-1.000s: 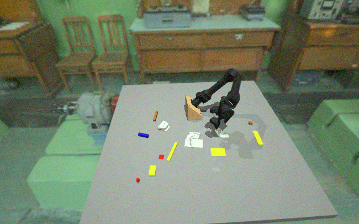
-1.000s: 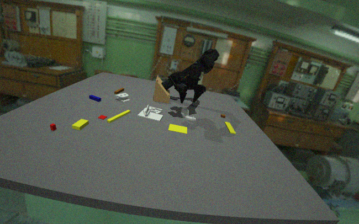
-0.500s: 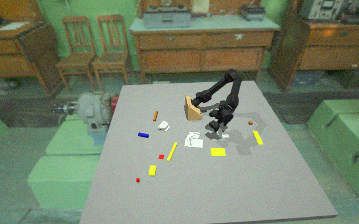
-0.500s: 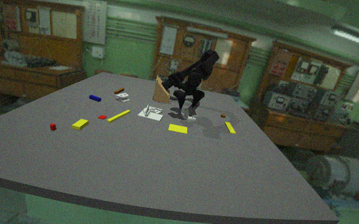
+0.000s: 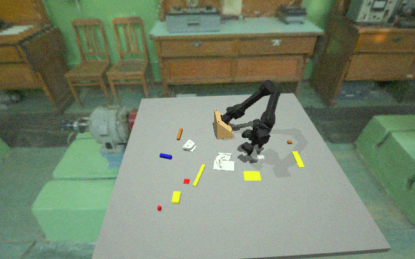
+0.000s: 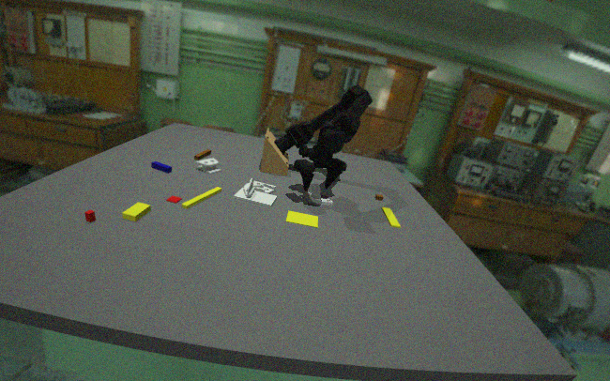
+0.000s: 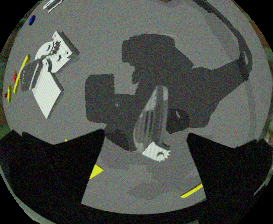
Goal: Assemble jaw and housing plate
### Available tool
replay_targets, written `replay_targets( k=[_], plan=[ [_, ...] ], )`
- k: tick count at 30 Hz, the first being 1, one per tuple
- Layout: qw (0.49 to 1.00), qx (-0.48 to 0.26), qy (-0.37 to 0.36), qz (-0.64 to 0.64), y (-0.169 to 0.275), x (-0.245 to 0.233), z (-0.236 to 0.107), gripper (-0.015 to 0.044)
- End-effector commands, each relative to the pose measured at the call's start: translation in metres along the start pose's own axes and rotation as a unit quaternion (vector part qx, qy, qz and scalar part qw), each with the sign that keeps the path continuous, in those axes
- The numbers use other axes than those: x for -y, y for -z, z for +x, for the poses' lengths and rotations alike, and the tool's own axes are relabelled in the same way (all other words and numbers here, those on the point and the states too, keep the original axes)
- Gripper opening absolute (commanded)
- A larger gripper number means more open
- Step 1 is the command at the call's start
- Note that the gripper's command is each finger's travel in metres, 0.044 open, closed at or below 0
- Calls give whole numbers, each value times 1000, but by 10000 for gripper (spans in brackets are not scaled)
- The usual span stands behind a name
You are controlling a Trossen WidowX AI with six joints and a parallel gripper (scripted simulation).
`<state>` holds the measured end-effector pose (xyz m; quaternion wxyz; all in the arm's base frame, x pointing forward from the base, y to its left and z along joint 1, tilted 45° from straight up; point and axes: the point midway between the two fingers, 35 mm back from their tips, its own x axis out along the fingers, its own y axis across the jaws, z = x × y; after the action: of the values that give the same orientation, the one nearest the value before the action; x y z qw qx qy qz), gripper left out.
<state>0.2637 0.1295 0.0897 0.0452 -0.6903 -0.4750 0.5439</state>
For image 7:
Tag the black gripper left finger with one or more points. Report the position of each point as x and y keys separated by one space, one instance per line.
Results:
x=71 y=162

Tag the small blue block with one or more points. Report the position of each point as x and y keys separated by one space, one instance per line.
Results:
x=32 y=20

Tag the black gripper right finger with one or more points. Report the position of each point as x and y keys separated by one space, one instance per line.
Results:
x=215 y=162

